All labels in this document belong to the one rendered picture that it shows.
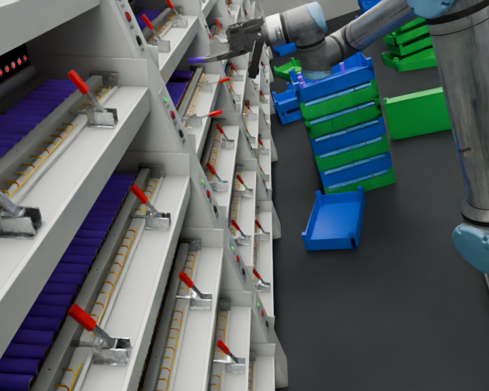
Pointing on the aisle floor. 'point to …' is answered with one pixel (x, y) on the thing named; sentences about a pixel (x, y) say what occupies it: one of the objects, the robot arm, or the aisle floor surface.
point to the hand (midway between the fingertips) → (207, 60)
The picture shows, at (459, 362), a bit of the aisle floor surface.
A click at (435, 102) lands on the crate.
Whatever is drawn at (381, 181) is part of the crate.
